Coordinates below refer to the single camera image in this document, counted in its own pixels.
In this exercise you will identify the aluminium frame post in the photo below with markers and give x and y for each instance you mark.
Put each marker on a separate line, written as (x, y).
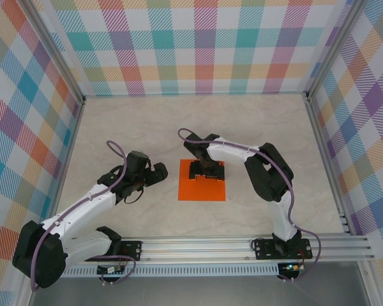
(60, 54)
(331, 48)

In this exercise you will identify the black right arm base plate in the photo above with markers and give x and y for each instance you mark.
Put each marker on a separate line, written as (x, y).
(263, 248)

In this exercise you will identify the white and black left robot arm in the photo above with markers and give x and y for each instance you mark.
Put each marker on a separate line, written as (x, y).
(94, 202)

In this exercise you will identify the long aluminium mounting rail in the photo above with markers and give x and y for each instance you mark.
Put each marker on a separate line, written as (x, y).
(194, 248)

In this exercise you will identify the small dark circuit board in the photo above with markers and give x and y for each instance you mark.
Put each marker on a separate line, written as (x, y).
(110, 270)

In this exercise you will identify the aluminium side rail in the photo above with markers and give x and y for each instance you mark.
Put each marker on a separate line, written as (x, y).
(72, 143)
(321, 143)

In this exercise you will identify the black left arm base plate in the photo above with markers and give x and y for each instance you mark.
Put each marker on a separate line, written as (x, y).
(132, 248)

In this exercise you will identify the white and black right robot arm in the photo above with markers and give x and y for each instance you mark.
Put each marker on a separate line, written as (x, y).
(229, 153)

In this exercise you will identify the orange paper sheet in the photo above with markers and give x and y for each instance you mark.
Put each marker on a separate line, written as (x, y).
(204, 191)

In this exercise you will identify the grey metal panel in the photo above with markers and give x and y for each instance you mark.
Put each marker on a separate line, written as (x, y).
(194, 291)

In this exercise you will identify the small circuit board green light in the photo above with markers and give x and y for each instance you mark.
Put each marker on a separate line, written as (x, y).
(290, 267)

